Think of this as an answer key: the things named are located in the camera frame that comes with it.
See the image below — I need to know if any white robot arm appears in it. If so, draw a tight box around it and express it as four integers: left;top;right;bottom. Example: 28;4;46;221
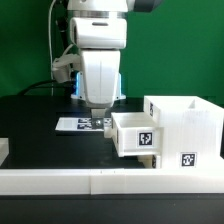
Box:
51;0;163;129

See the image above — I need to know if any white drawer cabinet housing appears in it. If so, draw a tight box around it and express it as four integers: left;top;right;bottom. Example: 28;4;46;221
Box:
144;96;224;170

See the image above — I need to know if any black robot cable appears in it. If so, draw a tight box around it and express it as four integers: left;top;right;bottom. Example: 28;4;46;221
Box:
19;18;79;96

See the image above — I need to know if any fiducial marker sheet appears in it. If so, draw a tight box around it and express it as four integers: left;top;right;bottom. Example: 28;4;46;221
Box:
55;117;111;131

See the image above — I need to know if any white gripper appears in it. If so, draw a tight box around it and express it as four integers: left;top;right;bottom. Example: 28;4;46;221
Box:
80;50;120;128

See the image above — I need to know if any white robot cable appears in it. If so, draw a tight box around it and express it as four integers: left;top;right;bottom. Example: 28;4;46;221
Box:
47;0;58;81

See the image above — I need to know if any white front drawer box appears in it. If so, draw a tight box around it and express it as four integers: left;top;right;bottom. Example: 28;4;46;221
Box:
138;155;161;169

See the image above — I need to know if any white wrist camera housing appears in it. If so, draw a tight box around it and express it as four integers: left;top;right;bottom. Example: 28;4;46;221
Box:
70;17;127;49

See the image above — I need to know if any white drawer box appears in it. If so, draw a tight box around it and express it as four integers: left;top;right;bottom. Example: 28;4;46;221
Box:
106;112;163;157
138;155;161;169

